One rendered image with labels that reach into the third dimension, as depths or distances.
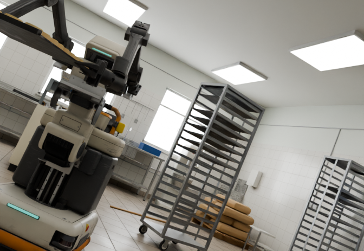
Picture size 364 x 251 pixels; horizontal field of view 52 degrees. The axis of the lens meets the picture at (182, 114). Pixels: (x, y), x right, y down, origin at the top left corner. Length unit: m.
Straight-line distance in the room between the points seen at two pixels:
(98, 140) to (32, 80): 5.49
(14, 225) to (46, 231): 0.17
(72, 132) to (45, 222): 0.51
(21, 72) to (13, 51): 0.43
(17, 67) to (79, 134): 5.75
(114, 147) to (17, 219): 0.69
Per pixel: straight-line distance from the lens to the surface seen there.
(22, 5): 1.87
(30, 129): 4.76
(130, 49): 1.69
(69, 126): 2.25
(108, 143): 2.45
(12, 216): 2.27
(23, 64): 7.90
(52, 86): 4.84
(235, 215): 7.04
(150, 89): 8.11
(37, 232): 2.23
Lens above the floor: 0.77
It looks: 8 degrees up
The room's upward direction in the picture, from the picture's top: 24 degrees clockwise
